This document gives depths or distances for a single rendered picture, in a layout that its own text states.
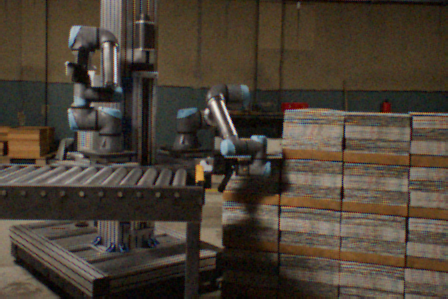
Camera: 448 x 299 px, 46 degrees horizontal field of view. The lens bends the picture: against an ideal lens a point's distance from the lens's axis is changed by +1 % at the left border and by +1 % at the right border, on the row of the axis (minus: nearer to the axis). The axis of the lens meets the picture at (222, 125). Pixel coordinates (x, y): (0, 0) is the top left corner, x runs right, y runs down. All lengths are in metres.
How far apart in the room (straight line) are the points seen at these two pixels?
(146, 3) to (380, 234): 1.77
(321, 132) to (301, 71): 6.86
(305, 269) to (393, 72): 7.43
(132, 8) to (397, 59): 7.29
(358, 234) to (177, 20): 7.16
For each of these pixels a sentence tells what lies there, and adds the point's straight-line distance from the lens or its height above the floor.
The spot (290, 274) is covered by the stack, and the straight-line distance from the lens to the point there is 2.65.
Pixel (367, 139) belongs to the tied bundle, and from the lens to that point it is 2.49.
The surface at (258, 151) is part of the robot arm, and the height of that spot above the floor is 0.87.
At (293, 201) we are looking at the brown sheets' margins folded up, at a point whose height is 0.63.
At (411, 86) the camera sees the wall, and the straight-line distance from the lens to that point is 9.91.
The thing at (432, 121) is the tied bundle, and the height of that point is 1.04.
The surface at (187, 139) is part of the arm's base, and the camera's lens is 3.01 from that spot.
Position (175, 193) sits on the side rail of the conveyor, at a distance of 1.84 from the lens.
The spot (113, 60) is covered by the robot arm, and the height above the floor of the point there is 1.29.
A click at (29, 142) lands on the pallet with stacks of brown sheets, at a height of 0.36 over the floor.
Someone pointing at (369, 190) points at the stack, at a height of 0.71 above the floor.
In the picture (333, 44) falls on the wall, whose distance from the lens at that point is 9.51.
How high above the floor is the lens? 1.12
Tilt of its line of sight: 3 degrees down
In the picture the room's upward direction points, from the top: 1 degrees clockwise
